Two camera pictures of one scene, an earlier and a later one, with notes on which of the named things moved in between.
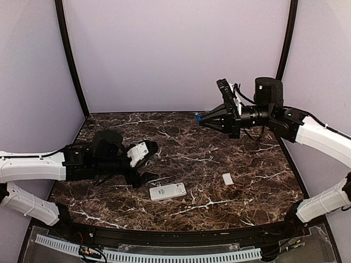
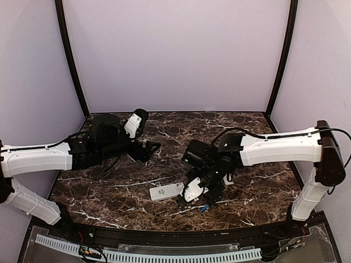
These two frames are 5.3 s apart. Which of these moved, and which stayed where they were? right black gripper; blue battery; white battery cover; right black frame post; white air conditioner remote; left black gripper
Moved: blue battery; right black gripper; left black gripper
Stayed: right black frame post; white battery cover; white air conditioner remote
